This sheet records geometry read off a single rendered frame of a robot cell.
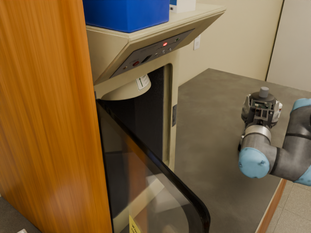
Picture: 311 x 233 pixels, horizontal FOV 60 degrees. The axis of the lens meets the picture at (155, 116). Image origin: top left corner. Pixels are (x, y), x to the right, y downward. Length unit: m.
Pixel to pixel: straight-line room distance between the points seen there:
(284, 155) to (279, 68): 2.92
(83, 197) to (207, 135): 0.77
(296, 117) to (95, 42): 0.56
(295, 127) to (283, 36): 2.80
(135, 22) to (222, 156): 0.77
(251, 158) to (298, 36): 2.87
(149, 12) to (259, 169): 0.48
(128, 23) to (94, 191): 0.27
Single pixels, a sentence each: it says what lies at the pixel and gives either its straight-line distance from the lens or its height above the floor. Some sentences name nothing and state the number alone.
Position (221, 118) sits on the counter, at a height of 0.94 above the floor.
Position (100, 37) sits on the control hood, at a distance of 0.42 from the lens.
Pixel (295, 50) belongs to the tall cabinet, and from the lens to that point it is 3.55.
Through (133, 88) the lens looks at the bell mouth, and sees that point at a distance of 0.64.
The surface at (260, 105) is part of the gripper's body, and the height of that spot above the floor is 1.21.
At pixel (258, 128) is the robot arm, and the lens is 0.82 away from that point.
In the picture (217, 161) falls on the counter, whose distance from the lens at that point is 1.05.
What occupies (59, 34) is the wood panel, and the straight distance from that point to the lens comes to 0.36.
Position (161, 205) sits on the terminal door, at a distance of 0.36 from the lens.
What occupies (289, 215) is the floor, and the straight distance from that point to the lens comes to 2.28.
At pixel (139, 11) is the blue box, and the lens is 0.40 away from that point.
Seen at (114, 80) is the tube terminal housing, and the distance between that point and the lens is 0.55.
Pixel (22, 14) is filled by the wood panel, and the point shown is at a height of 1.54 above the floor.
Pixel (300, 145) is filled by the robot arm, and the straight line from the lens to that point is 0.77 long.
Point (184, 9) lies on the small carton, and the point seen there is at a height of 1.52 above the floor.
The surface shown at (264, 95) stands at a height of 1.19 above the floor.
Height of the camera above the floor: 1.60
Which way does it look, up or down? 31 degrees down
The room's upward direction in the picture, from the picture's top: straight up
